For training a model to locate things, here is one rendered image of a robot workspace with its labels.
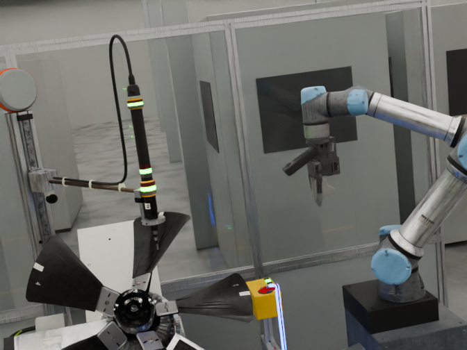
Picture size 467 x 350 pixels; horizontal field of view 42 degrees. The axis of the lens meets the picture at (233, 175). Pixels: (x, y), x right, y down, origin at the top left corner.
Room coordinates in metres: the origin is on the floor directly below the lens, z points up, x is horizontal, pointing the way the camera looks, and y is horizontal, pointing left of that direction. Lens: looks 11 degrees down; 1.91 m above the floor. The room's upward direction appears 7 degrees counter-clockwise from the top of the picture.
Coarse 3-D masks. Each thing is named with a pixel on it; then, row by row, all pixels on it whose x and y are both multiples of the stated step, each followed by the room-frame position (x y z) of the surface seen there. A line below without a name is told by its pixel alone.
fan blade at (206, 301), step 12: (228, 276) 1.86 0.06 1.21; (240, 276) 1.85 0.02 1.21; (204, 288) 1.82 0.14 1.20; (216, 288) 1.81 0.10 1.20; (228, 288) 1.80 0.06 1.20; (240, 288) 1.79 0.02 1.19; (180, 300) 1.77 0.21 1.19; (192, 300) 1.75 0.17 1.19; (204, 300) 1.74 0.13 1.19; (216, 300) 1.73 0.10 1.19; (228, 300) 1.73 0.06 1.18; (240, 300) 1.73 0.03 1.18; (180, 312) 1.69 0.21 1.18; (192, 312) 1.68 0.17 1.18; (204, 312) 1.68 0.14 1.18; (216, 312) 1.68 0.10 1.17; (228, 312) 1.68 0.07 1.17; (240, 312) 1.68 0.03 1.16; (252, 312) 1.69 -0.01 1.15
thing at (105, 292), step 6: (102, 288) 1.74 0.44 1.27; (102, 294) 1.74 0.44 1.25; (114, 294) 1.73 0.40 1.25; (102, 300) 1.75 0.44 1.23; (108, 300) 1.74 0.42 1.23; (114, 300) 1.73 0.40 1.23; (96, 306) 1.75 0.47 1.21; (102, 306) 1.75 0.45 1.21; (108, 306) 1.74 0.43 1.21; (102, 312) 1.75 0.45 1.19; (108, 312) 1.75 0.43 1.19
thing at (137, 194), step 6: (138, 192) 1.75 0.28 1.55; (138, 198) 1.75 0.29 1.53; (144, 204) 1.75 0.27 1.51; (144, 210) 1.74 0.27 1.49; (144, 216) 1.74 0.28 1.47; (162, 216) 1.75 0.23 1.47; (144, 222) 1.71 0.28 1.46; (150, 222) 1.70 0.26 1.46; (156, 222) 1.71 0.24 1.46; (162, 222) 1.72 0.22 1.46
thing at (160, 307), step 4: (156, 304) 1.77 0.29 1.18; (160, 304) 1.77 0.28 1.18; (164, 304) 1.77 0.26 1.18; (168, 304) 1.76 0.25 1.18; (172, 304) 1.76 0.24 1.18; (176, 304) 1.75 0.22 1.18; (156, 308) 1.74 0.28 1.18; (160, 308) 1.74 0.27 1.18; (164, 308) 1.73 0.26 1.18; (168, 308) 1.73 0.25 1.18; (172, 308) 1.73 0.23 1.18; (176, 308) 1.72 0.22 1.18; (156, 312) 1.71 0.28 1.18; (160, 312) 1.71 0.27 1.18; (164, 312) 1.70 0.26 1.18; (168, 312) 1.70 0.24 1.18; (172, 312) 1.70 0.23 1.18
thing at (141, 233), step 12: (168, 216) 1.92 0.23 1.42; (180, 216) 1.90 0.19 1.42; (144, 228) 1.94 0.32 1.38; (168, 228) 1.88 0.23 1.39; (180, 228) 1.86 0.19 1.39; (144, 240) 1.90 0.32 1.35; (168, 240) 1.84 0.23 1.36; (144, 252) 1.86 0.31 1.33; (156, 252) 1.82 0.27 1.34; (144, 264) 1.82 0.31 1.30; (156, 264) 1.78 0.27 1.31; (132, 276) 1.84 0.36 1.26
